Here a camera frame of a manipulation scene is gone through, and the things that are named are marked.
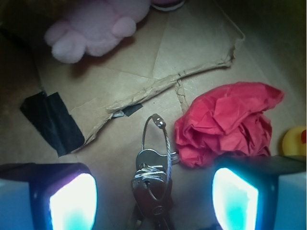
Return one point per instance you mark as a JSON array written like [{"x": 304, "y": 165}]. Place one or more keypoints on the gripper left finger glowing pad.
[{"x": 58, "y": 196}]

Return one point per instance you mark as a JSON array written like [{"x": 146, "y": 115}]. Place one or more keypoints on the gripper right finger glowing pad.
[{"x": 260, "y": 193}]

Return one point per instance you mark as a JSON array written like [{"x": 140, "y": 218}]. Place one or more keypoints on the silver keys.
[{"x": 152, "y": 183}]

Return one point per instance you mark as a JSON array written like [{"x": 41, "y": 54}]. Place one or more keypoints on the yellow rubber duck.
[{"x": 294, "y": 142}]

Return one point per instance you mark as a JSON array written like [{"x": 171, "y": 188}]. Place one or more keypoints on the crumpled red paper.
[{"x": 227, "y": 119}]

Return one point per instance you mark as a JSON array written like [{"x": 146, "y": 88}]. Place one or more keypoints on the brown paper bag bin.
[{"x": 268, "y": 38}]

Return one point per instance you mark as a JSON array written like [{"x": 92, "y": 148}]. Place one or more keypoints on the pink plush toy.
[{"x": 94, "y": 27}]

